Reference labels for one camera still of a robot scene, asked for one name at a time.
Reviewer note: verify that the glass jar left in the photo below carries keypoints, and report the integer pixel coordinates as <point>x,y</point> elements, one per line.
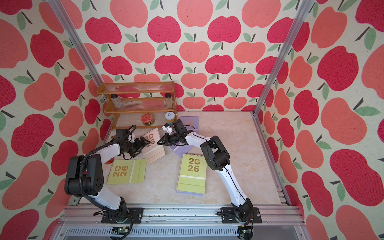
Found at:
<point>116,101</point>

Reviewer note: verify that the aluminium post right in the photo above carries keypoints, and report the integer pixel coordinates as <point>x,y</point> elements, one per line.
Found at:
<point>301,15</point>

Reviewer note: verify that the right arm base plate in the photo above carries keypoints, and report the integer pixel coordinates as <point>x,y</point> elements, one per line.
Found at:
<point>236,216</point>

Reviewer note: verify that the orange wooden shelf rack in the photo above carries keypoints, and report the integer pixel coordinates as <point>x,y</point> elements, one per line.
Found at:
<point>138,99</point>

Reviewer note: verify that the glass jar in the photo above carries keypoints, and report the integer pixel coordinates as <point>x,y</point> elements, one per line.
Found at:
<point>116,101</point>
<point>169,100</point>

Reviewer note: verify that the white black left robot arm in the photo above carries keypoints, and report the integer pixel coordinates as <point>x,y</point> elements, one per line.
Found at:
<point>85,178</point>

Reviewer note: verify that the red cola can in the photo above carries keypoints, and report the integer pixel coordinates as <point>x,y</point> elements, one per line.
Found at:
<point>109,161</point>

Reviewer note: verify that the red round tin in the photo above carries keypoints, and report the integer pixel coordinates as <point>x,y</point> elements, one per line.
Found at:
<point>148,119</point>

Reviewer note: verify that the purple calendar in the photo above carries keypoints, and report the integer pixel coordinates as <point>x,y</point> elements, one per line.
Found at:
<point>189,194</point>
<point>181,150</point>
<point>191,122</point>

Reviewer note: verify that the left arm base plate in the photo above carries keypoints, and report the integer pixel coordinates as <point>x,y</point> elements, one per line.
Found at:
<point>134,216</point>

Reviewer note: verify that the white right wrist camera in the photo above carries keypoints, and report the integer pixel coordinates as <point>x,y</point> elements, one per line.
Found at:
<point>168,128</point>

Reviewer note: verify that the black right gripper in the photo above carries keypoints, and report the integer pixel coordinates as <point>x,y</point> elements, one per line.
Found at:
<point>166,137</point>

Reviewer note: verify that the glass jar right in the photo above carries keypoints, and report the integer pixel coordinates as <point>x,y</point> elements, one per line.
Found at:
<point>169,100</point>

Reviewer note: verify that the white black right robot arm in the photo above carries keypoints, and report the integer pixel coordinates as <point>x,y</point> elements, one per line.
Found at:
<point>217,158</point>

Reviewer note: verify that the aluminium post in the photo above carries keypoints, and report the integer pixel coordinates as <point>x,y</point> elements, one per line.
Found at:
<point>71,31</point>
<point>301,15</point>

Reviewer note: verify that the aluminium frame rail front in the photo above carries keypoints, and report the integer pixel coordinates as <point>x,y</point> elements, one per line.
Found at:
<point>179,222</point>

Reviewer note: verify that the green calendar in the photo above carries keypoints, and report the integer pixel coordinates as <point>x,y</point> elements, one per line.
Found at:
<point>192,177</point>
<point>127,172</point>

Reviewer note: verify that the aluminium post left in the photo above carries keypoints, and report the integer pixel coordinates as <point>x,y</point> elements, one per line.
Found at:
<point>71,31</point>

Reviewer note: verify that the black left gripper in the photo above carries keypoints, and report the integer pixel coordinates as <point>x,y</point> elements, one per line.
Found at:
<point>139,145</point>

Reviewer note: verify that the pink calendar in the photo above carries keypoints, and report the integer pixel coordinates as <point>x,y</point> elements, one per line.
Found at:
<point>153,151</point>

